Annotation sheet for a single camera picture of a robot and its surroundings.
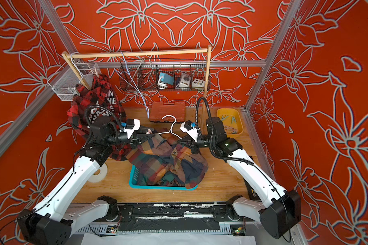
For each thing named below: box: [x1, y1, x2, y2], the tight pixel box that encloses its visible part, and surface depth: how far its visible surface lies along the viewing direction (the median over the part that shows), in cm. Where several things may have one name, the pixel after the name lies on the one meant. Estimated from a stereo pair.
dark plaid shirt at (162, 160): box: [125, 133, 209, 190], surface depth 72 cm
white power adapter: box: [178, 72, 192, 88], surface depth 93 cm
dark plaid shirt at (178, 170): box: [125, 154, 209, 190], surface depth 73 cm
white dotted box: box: [192, 78, 205, 88], surface depth 96 cm
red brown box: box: [149, 101, 186, 123], surface depth 117 cm
